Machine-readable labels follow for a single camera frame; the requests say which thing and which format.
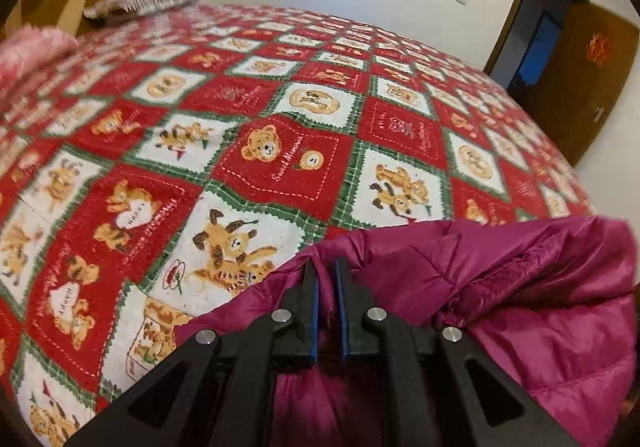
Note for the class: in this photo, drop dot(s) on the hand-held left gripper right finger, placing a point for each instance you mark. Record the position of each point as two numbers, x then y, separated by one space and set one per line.
343 317

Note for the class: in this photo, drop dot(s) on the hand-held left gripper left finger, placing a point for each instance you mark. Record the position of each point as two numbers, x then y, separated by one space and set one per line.
314 322

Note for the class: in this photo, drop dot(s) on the magenta puffer jacket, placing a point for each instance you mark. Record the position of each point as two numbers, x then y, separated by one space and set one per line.
525 302

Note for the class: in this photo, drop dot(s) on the red teddy bear bedspread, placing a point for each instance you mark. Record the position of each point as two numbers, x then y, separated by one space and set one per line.
280 162

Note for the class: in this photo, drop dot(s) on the brown wooden door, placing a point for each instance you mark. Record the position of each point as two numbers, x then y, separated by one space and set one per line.
585 87

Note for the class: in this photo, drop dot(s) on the red paper door decoration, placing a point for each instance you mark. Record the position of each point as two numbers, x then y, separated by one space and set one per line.
599 48

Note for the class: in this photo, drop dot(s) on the pink folded blanket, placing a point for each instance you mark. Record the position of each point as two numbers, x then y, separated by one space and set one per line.
30 57

